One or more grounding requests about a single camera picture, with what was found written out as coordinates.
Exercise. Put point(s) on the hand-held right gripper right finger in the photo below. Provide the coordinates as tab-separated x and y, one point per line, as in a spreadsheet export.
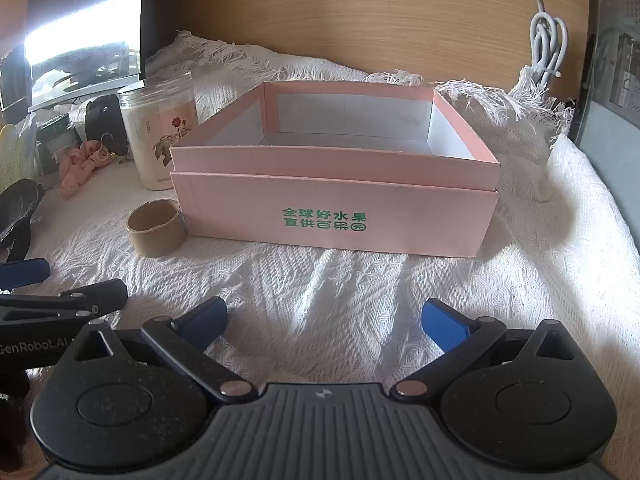
444	324

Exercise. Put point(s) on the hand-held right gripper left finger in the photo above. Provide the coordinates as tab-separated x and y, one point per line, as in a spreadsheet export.
206	319

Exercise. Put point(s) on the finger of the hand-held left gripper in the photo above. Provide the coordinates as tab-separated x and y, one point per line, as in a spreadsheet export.
100	292
25	271

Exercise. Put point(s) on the black eye mask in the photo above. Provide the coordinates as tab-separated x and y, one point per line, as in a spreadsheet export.
15	205

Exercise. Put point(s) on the pink scrunchie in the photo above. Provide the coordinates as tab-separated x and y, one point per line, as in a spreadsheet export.
75	170

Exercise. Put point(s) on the pink cardboard box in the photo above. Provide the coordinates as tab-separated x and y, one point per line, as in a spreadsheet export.
325	200

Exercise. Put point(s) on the white woven blanket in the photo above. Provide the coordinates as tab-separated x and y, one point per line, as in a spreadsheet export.
350	280

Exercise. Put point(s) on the pale yellow plastic item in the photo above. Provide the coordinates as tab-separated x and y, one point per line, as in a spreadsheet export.
12	152

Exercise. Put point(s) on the green-lidded glass jar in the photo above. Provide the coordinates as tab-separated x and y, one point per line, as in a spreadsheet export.
55	140

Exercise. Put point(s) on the white jar with flower label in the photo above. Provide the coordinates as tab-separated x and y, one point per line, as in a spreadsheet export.
150	140

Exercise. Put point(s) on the dark object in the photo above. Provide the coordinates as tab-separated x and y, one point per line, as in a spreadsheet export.
12	80

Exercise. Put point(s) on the black computer monitor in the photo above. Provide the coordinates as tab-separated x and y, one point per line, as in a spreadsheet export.
75	10

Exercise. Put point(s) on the grey metal cabinet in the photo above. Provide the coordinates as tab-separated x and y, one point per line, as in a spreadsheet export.
620	70

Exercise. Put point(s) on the wooden headboard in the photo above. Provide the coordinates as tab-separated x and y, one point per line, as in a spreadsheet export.
350	10

